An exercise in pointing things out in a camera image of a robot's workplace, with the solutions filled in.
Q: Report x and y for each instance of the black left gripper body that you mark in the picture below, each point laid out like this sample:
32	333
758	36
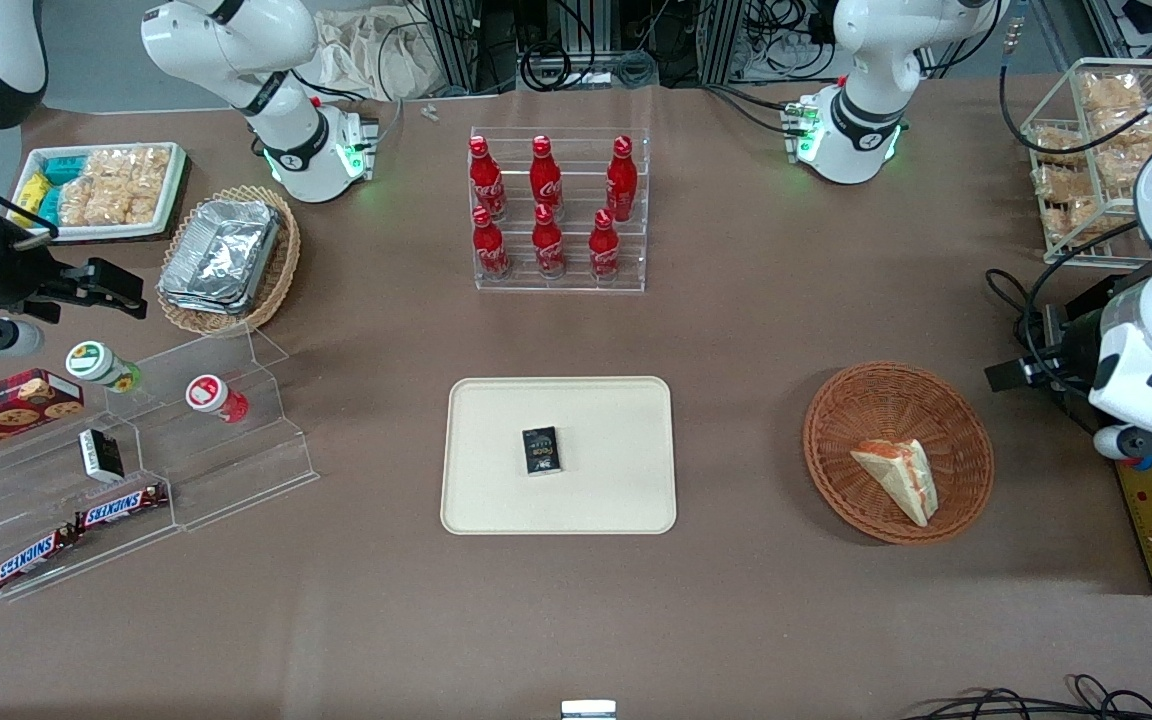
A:
1073	350

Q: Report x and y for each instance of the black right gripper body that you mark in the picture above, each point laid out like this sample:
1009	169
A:
9	278

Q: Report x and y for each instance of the triangular sandwich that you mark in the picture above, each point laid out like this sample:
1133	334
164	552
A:
901	475

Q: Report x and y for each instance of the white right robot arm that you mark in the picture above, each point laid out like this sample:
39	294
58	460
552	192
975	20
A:
288	130

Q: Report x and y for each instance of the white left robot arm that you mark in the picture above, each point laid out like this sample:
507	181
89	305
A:
866	120

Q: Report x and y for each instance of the white rectangular snack tray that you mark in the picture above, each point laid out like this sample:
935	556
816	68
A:
171	190

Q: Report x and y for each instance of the light wicker basket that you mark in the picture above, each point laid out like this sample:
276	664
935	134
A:
281	270

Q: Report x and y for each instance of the brown wicker basket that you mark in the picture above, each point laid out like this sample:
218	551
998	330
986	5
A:
856	410

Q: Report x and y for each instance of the beige plastic tray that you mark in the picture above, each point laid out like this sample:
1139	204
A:
496	500

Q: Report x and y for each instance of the green lid cup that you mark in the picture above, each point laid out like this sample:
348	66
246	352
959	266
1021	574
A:
96	362

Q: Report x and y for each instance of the rice cracker bag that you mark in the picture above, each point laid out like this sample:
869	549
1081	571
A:
131	170
96	205

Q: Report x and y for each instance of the teal snack pack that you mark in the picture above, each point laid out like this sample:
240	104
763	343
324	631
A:
64	168
48	205

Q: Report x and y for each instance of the yellow snack pack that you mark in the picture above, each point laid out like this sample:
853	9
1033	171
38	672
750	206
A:
31	192

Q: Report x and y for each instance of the stack of foil trays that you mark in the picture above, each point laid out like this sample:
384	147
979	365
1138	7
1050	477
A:
221	255

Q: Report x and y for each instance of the red emergency stop button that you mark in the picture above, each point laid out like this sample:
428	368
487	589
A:
1139	462

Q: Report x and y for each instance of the red cookie box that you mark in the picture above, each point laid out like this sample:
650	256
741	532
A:
6	410

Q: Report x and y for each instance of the red lid cup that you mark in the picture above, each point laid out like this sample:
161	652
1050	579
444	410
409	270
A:
211	395

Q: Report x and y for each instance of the fried snack bag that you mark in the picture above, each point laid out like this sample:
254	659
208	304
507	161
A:
1061	185
1114	92
1058	147
1071	222
1121	168
1131	128

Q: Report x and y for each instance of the small black white box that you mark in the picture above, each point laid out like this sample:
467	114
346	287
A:
101	455

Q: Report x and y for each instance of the snickers bar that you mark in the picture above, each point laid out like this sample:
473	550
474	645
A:
34	558
121	507

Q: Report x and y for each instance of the clear acrylic tiered stand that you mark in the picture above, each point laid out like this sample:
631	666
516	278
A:
236	470

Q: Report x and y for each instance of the white cloth bag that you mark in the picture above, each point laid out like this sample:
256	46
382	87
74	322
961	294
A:
376	50

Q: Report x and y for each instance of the red cola bottle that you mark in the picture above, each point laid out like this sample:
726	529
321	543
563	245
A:
486	185
548	248
622	185
545	180
604	250
489	250

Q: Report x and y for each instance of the clear acrylic bottle rack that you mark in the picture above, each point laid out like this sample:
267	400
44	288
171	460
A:
576	285

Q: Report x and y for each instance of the small white device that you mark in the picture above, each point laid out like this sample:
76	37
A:
588	710

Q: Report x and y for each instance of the aluminium profile frame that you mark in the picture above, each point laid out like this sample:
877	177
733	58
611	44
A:
461	40
721	35

